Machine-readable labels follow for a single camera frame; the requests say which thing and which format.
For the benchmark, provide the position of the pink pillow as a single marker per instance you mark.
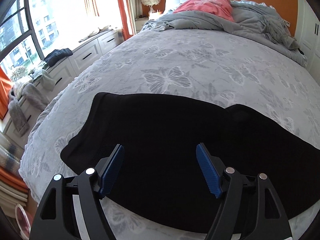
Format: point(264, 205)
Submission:
point(207, 5)

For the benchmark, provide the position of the black pants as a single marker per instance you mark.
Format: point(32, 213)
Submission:
point(162, 130)

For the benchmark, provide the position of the orange and beige curtain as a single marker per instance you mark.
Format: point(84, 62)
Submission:
point(123, 10)
point(5, 92)

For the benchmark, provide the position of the bed with grey butterfly cover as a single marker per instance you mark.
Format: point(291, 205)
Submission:
point(175, 62)

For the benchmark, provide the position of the grey knit blanket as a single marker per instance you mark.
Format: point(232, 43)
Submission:
point(32, 95)

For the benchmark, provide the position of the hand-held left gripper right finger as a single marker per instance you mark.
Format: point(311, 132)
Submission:
point(208, 172)

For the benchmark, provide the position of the dark blue clothes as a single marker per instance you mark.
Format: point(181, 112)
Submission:
point(58, 56)

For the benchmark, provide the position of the grey duvet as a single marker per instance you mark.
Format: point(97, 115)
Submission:
point(212, 20)

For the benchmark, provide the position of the pale green cloth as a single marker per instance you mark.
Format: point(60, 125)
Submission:
point(46, 78)

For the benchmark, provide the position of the white wardrobe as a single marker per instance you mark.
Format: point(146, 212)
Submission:
point(308, 30)

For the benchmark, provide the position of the pink round fan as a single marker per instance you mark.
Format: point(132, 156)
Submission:
point(23, 218)

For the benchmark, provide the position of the white window seat cabinet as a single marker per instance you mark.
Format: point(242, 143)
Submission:
point(85, 52)

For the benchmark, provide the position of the white nightstand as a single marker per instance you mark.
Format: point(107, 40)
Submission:
point(140, 23)

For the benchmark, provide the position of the large window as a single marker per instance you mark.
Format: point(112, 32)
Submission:
point(50, 17)

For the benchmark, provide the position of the white feather lamp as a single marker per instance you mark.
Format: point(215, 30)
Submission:
point(150, 0)

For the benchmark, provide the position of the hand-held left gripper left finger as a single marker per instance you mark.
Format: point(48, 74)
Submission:
point(112, 172)

